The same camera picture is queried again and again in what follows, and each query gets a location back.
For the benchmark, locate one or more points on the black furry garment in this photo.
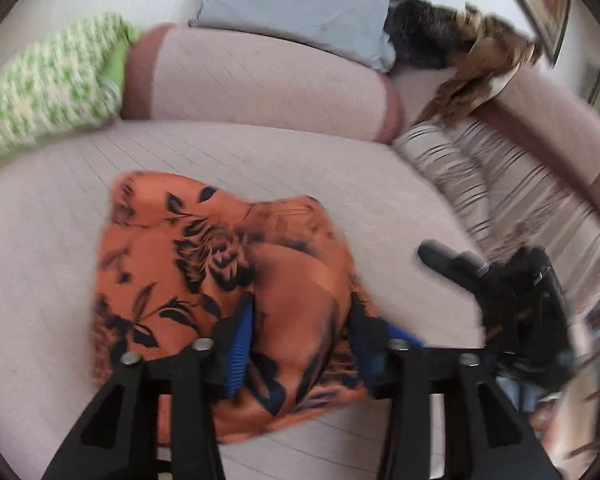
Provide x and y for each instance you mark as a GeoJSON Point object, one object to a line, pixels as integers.
{"type": "Point", "coordinates": [420, 35]}

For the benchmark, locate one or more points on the brown patterned scarf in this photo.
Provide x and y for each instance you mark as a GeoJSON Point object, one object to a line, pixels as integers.
{"type": "Point", "coordinates": [485, 60]}

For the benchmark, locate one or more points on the green patterned pillow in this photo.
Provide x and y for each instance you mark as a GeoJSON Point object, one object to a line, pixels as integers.
{"type": "Point", "coordinates": [50, 90]}

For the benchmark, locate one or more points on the dark framed picture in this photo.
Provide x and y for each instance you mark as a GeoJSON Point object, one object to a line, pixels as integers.
{"type": "Point", "coordinates": [545, 5]}

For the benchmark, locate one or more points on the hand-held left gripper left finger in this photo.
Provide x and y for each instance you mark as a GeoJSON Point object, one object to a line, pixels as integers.
{"type": "Point", "coordinates": [240, 347]}

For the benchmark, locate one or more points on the pink quilted sofa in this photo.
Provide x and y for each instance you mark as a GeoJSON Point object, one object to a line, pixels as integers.
{"type": "Point", "coordinates": [260, 85]}

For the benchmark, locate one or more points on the small striped floral cushion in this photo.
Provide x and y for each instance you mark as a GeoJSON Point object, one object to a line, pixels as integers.
{"type": "Point", "coordinates": [450, 180]}

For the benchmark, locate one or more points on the large striped floral cushion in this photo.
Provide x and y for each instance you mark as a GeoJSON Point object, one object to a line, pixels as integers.
{"type": "Point", "coordinates": [540, 210]}

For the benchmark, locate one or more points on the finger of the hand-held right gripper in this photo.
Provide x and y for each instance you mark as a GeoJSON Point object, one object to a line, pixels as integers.
{"type": "Point", "coordinates": [440, 257]}

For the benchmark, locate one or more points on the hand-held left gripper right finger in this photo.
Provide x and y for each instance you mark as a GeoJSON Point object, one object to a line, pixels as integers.
{"type": "Point", "coordinates": [375, 355]}

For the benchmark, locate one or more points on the orange black floral blouse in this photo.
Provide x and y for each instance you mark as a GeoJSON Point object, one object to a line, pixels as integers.
{"type": "Point", "coordinates": [170, 260]}

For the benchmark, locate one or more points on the grey pillow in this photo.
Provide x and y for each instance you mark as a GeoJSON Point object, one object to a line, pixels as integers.
{"type": "Point", "coordinates": [300, 5]}

